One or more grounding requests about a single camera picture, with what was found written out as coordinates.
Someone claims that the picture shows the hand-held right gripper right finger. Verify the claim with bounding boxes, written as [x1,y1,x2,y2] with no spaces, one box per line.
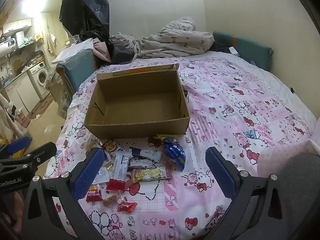
[205,146,288,240]

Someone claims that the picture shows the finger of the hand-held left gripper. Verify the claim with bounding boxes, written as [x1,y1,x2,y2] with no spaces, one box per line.
[0,136,32,160]
[0,142,57,167]

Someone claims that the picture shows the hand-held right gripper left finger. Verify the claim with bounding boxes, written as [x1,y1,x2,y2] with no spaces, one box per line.
[21,147,105,240]

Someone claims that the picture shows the clear plastic packet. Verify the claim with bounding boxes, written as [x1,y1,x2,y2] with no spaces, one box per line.
[93,168,111,186]

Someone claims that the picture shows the red white rice cake packet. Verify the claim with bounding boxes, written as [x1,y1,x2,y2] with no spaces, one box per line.
[86,183,104,203]

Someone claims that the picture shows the yellowish clear wrapper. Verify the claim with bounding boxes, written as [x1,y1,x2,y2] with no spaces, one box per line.
[86,140,102,154]

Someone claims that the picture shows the brown candy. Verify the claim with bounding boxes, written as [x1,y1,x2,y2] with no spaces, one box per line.
[102,194,120,207]

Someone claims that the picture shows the white bar packet red end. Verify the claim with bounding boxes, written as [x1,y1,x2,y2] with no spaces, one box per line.
[106,153,133,193]

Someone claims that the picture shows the blue white stick packet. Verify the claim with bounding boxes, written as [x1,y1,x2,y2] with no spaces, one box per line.
[115,147,133,156]
[131,147,162,162]

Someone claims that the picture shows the blue snack bag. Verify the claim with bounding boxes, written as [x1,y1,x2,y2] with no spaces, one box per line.
[155,134,187,172]

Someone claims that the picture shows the small red candy packet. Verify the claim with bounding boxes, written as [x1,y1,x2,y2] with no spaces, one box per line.
[117,201,138,213]

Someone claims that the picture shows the dark snack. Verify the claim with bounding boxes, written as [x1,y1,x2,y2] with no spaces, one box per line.
[127,160,153,170]

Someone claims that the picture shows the yellow cartoon snack packet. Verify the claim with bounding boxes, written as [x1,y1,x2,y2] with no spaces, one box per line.
[132,166,167,184]

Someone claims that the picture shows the brown cardboard box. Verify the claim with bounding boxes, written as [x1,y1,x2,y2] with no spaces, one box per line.
[84,63,190,140]

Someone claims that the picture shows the person's left forearm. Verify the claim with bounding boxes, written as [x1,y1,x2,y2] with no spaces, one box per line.
[7,191,27,233]

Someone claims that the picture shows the beige hanging garments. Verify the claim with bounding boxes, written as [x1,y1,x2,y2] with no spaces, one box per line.
[0,94,22,140]

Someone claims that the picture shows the brown floor rug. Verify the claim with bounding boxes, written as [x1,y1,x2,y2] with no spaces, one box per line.
[27,96,54,120]

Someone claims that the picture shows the white kitchen cabinet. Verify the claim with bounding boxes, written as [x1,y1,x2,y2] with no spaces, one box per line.
[4,74,42,113]

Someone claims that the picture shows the clear plastic bag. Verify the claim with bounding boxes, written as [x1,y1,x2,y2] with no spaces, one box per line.
[45,67,73,119]

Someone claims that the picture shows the pink cartoon printed bedsheet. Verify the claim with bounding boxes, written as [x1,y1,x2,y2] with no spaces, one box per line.
[44,55,320,240]

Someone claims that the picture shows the white washing machine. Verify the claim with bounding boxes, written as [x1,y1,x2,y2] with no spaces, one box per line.
[27,61,52,100]

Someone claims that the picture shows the grey fabric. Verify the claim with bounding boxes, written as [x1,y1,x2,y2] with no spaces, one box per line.
[275,152,320,240]

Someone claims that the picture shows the white printed sheet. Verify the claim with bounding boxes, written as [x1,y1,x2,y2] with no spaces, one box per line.
[51,38,94,64]

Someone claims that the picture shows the hanging beige towel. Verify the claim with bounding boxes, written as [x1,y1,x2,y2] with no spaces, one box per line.
[44,33,57,55]

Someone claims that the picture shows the pink cloth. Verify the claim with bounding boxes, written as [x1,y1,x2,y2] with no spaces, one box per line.
[92,40,112,63]

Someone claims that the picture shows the dark cloth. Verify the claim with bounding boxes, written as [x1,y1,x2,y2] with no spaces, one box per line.
[210,41,234,53]

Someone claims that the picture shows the black plastic bag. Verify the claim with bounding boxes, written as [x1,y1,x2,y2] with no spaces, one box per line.
[110,39,137,65]

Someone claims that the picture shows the crumpled grey printed blanket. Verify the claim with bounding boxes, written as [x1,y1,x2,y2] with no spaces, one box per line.
[110,17,215,58]

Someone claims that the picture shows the black plastic sheet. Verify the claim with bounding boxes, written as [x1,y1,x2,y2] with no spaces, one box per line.
[59,0,110,37]

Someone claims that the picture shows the teal padded bed rail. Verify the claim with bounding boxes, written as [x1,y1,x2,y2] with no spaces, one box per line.
[56,49,97,93]
[212,31,274,72]

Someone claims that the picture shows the white wall appliance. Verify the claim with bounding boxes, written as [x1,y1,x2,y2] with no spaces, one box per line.
[0,37,17,55]

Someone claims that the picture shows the white wall cupboard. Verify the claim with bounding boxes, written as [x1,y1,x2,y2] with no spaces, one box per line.
[2,18,33,34]

